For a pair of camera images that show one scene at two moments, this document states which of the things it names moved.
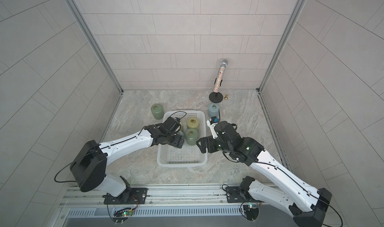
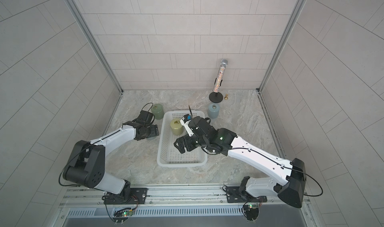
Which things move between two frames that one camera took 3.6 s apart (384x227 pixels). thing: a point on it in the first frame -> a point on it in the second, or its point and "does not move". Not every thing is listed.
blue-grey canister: [213, 110] does not move
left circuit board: [120, 215] does not move
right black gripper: [202, 148] -> [181, 148]
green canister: [157, 111] does not move
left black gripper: [177, 143] -> [155, 131]
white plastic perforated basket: [169, 155] does not move
